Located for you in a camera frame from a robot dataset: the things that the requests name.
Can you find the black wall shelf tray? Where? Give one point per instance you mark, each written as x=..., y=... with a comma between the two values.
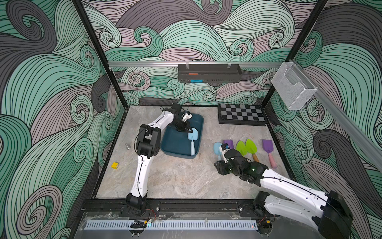
x=212, y=74

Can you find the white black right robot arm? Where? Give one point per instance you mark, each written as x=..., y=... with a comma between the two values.
x=328, y=213

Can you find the black white chessboard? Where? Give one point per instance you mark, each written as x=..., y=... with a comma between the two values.
x=251, y=115

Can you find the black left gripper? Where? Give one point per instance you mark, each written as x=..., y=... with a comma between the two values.
x=187, y=126

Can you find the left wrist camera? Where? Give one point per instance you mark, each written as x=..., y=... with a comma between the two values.
x=180, y=114

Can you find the aluminium rail right wall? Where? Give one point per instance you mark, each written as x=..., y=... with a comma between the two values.
x=328, y=94

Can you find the aluminium rail back wall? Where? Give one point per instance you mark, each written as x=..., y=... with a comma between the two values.
x=175, y=64

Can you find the teal plastic storage box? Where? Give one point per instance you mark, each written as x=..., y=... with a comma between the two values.
x=177, y=144

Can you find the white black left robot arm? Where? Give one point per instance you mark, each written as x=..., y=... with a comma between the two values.
x=147, y=146

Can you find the green pointed shovel wooden handle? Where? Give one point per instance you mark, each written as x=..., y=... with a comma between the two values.
x=252, y=149

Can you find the aluminium rail wall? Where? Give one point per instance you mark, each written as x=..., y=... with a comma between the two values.
x=175, y=64
x=328, y=94

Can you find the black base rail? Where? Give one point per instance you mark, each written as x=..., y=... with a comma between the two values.
x=164, y=207

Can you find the green round shovel wooden handle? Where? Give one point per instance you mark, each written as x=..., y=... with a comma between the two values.
x=241, y=147

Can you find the purple shovel pink handle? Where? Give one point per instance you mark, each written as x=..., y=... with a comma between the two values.
x=229, y=142
x=268, y=148

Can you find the white slotted cable duct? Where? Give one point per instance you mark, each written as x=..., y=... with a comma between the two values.
x=174, y=225

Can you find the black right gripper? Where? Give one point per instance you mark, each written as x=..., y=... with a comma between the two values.
x=222, y=166

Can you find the light blue shovel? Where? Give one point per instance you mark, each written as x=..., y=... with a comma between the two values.
x=193, y=136
x=217, y=150

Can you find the blue item in shelf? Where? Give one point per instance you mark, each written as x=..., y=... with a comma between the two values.
x=196, y=81

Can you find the clear plastic wall bin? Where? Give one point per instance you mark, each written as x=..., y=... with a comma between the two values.
x=293, y=85

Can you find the yellow small block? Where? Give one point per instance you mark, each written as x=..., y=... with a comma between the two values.
x=115, y=165

